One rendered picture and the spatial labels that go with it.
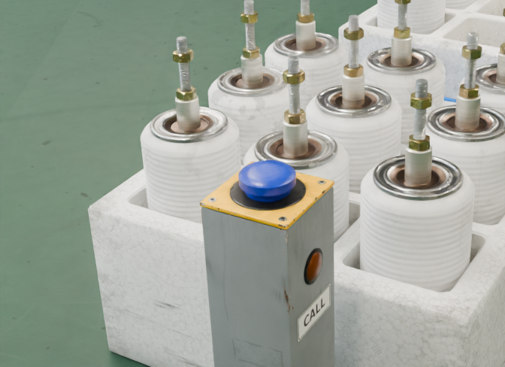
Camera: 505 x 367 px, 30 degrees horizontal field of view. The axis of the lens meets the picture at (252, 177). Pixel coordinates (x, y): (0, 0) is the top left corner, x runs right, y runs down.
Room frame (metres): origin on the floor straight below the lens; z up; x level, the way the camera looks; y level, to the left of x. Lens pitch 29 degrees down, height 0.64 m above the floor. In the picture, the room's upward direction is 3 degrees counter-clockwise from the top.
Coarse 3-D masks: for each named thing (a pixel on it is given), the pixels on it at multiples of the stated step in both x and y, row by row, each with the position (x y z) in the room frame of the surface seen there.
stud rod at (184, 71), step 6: (180, 42) 0.82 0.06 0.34; (186, 42) 0.82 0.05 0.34; (180, 48) 0.82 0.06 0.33; (186, 48) 0.82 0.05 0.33; (180, 66) 0.82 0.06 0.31; (186, 66) 0.82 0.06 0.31; (180, 72) 0.82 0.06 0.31; (186, 72) 0.82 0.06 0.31; (180, 78) 0.82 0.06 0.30; (186, 78) 0.82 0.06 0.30; (180, 84) 0.83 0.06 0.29; (186, 84) 0.82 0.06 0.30; (186, 90) 0.82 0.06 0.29
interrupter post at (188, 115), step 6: (180, 102) 0.82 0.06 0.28; (186, 102) 0.81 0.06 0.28; (192, 102) 0.82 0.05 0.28; (180, 108) 0.82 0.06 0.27; (186, 108) 0.81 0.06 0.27; (192, 108) 0.82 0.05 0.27; (198, 108) 0.82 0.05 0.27; (180, 114) 0.82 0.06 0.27; (186, 114) 0.81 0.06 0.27; (192, 114) 0.82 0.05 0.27; (198, 114) 0.82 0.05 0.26; (180, 120) 0.82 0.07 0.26; (186, 120) 0.81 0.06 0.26; (192, 120) 0.82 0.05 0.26; (198, 120) 0.82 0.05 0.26; (180, 126) 0.82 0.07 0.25; (186, 126) 0.81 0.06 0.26; (192, 126) 0.82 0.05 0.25; (198, 126) 0.82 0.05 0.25
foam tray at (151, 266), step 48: (144, 192) 0.84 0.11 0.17; (96, 240) 0.80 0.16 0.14; (144, 240) 0.76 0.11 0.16; (192, 240) 0.73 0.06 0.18; (480, 240) 0.72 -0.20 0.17; (144, 288) 0.77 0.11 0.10; (192, 288) 0.74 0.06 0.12; (336, 288) 0.65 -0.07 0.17; (384, 288) 0.64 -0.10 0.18; (480, 288) 0.63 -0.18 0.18; (144, 336) 0.77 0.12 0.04; (192, 336) 0.74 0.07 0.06; (336, 336) 0.65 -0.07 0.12; (384, 336) 0.63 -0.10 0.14; (432, 336) 0.61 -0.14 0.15; (480, 336) 0.62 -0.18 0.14
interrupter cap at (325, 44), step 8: (320, 32) 1.05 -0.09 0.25; (280, 40) 1.04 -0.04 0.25; (288, 40) 1.04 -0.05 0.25; (320, 40) 1.03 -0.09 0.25; (328, 40) 1.03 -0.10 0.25; (336, 40) 1.03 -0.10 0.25; (280, 48) 1.01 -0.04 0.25; (288, 48) 1.01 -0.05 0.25; (296, 48) 1.02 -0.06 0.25; (320, 48) 1.01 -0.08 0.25; (328, 48) 1.01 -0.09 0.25; (336, 48) 1.01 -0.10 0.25; (288, 56) 0.99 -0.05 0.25; (304, 56) 0.99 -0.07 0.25; (312, 56) 0.99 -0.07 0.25
